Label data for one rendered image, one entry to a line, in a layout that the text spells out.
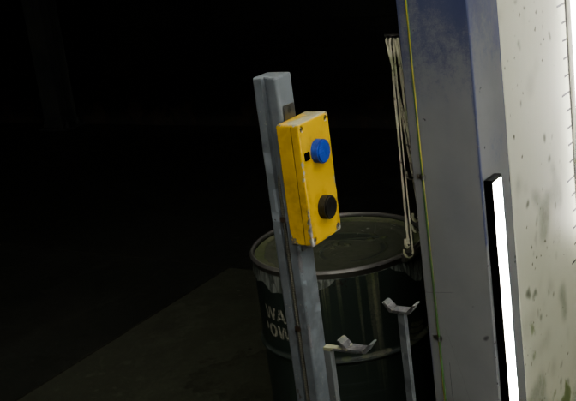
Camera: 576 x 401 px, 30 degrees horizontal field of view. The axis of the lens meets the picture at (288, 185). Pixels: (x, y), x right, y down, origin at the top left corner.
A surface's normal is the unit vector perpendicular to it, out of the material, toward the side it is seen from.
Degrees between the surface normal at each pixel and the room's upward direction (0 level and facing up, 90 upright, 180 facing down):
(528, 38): 90
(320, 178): 90
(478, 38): 90
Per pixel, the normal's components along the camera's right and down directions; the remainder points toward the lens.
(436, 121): -0.53, 0.29
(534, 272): 0.84, 0.04
